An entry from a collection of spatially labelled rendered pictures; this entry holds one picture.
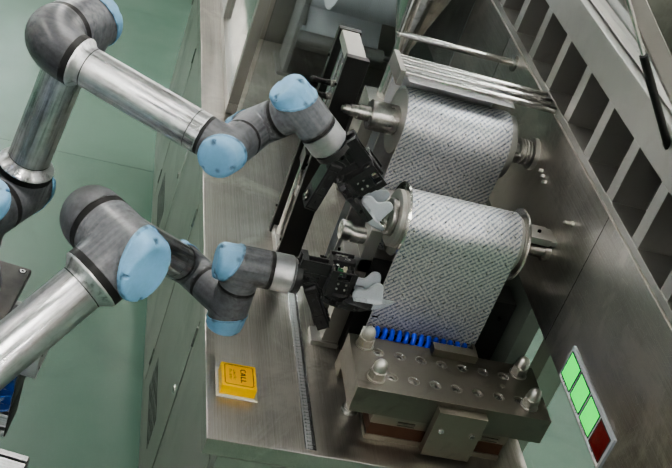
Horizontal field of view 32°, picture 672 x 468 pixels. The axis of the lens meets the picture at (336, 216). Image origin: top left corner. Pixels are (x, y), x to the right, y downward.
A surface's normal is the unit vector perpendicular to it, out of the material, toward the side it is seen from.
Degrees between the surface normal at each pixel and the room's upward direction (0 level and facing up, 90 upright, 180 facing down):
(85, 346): 0
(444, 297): 90
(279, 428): 0
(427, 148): 92
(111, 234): 37
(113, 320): 0
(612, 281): 90
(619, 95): 90
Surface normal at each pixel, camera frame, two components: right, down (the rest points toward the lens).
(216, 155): -0.34, 0.39
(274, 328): 0.31, -0.81
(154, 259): 0.77, 0.47
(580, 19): -0.94, -0.21
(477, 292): 0.11, 0.54
